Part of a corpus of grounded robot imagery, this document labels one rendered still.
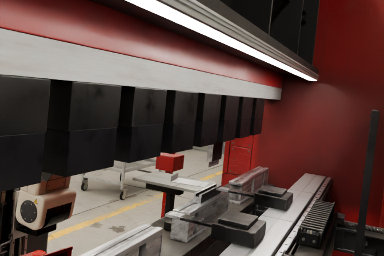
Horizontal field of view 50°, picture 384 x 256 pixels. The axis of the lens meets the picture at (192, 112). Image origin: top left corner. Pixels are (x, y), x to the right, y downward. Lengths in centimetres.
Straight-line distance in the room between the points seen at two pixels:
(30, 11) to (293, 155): 185
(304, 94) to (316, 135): 22
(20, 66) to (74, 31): 13
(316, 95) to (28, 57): 181
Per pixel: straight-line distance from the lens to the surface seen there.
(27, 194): 205
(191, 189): 147
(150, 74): 94
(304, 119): 228
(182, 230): 133
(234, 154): 239
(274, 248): 107
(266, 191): 143
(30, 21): 66
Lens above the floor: 134
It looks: 3 degrees down
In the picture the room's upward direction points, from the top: 6 degrees clockwise
